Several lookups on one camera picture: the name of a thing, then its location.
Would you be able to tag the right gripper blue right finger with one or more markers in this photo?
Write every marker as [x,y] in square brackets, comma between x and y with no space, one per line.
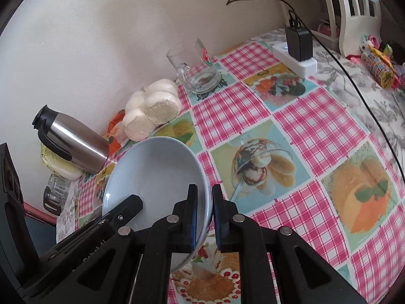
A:
[219,217]

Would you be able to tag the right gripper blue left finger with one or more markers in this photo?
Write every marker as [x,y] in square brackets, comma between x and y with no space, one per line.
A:
[190,218]

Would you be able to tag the light blue round bowl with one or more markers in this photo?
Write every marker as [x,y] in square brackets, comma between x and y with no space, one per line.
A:
[159,170]

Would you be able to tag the brown glass cup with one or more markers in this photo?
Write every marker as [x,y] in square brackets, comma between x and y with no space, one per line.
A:
[53,202]

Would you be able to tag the upturned clear glass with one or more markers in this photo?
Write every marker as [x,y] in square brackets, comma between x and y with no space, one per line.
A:
[59,186]

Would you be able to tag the checkered picture tablecloth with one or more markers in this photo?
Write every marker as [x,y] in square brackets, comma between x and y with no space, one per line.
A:
[288,153]

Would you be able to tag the orange snack packet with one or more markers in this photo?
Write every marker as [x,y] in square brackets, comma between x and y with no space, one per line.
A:
[115,134]

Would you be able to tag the bag of white buns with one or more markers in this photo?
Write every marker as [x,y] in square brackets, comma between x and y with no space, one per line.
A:
[150,107]

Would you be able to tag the napa cabbage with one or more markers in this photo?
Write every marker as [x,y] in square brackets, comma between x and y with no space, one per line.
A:
[58,165]

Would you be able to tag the stainless steel thermos jug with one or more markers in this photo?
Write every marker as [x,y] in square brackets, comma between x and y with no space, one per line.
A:
[71,140]

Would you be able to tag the clear glass mug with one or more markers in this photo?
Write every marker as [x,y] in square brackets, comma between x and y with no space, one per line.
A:
[193,66]

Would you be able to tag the white power strip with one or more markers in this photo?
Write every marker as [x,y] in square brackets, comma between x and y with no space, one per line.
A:
[304,69]

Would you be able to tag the black power adapter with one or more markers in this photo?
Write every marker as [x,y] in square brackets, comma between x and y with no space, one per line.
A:
[299,41]

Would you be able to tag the colourful candy tube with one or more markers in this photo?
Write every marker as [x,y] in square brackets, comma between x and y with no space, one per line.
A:
[381,72]

